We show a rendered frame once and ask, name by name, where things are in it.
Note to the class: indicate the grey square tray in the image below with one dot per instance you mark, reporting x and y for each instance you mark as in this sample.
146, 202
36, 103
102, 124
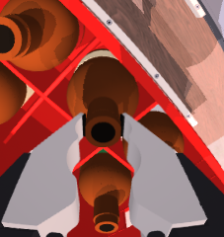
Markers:
214, 18

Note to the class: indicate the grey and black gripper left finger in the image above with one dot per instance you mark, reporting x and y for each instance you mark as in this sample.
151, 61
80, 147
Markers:
38, 192

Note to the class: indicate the red crate with dividers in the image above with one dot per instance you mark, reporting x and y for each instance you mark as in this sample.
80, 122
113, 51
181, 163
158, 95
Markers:
39, 123

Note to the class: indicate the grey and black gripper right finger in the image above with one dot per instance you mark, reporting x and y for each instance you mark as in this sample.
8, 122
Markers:
168, 193

